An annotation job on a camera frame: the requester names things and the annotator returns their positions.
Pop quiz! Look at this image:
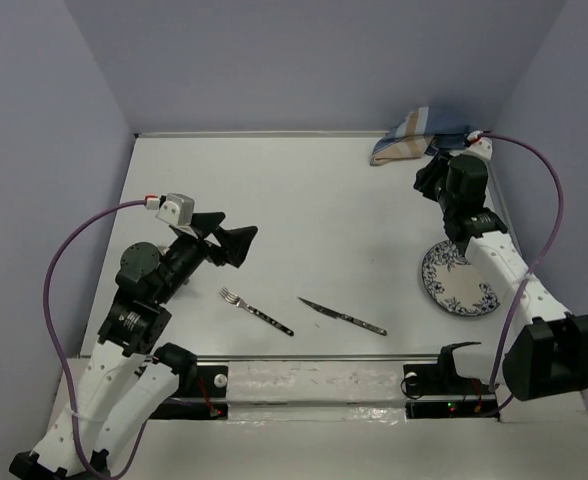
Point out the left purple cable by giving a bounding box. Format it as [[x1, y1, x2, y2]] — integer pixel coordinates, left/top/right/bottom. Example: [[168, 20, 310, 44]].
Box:
[[43, 198, 161, 480]]

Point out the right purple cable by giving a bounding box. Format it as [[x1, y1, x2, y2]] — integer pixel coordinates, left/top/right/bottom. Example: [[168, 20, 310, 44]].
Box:
[[476, 130, 565, 419]]

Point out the steak knife patterned handle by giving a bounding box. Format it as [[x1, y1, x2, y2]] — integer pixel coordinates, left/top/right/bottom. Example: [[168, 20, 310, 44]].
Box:
[[299, 297, 388, 336]]

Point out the purple cable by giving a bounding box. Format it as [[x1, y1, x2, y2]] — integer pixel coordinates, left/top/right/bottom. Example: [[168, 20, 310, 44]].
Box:
[[43, 198, 161, 480], [476, 130, 565, 419]]

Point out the blue beige plaid cloth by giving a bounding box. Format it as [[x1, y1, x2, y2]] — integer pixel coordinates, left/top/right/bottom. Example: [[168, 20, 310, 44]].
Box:
[[369, 106, 477, 167]]

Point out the blue floral ceramic plate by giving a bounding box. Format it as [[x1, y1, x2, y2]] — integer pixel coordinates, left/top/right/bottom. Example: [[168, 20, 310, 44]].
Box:
[[420, 240, 500, 318]]

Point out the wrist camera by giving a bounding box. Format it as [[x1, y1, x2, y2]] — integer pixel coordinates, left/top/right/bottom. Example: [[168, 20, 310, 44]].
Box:
[[464, 130, 493, 162], [155, 193, 195, 229]]

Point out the silver fork patterned handle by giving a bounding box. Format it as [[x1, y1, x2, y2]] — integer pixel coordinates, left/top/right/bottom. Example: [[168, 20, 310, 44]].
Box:
[[219, 288, 294, 337]]

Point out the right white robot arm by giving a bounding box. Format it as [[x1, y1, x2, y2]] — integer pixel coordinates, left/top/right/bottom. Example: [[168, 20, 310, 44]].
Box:
[[414, 153, 588, 401]]

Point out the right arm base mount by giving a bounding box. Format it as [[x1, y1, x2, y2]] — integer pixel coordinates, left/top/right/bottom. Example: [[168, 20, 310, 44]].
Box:
[[400, 363, 498, 420]]

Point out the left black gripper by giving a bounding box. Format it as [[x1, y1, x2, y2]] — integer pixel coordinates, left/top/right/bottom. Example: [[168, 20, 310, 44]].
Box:
[[156, 211, 259, 302]]

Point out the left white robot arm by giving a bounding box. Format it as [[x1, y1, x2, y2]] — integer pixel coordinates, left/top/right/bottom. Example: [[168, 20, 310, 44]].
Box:
[[9, 212, 258, 479]]

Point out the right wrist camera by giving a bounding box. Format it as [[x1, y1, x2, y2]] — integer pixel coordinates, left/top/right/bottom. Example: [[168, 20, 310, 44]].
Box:
[[464, 130, 493, 162]]

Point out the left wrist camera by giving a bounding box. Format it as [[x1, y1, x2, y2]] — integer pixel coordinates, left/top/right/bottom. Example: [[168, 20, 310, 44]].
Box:
[[155, 193, 195, 229]]

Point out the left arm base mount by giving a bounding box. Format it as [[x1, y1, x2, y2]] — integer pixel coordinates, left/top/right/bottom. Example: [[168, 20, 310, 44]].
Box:
[[150, 364, 229, 421]]

